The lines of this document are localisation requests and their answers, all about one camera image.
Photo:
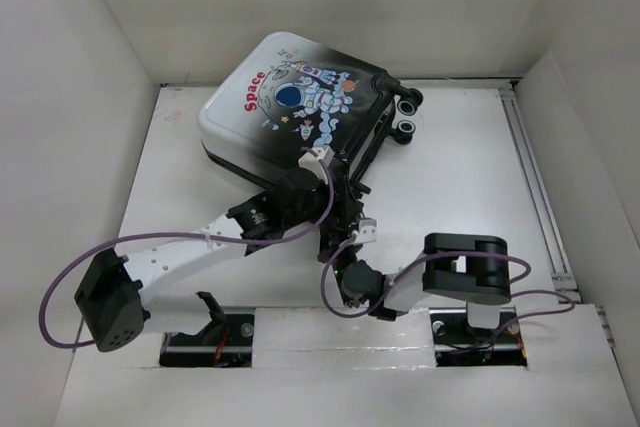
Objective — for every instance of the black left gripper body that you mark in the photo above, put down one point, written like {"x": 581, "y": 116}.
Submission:
{"x": 313, "y": 212}

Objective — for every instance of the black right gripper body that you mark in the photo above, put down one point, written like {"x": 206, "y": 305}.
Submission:
{"x": 340, "y": 252}

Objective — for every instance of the black white space suitcase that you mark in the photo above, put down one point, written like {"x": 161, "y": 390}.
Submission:
{"x": 292, "y": 93}

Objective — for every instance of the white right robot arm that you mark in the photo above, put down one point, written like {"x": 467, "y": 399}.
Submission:
{"x": 473, "y": 269}

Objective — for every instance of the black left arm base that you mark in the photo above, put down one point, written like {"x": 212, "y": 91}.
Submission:
{"x": 225, "y": 341}

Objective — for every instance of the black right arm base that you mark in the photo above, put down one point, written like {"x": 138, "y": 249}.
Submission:
{"x": 457, "y": 344}

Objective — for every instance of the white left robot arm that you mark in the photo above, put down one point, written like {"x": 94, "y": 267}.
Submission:
{"x": 116, "y": 293}

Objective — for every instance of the white foam base cover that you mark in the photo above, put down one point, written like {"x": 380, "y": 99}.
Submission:
{"x": 315, "y": 339}

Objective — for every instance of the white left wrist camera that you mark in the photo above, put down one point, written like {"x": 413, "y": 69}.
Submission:
{"x": 312, "y": 158}

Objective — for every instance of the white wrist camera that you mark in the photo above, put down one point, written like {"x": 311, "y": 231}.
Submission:
{"x": 312, "y": 158}
{"x": 365, "y": 231}

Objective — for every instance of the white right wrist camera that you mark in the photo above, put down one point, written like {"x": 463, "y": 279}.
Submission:
{"x": 365, "y": 231}

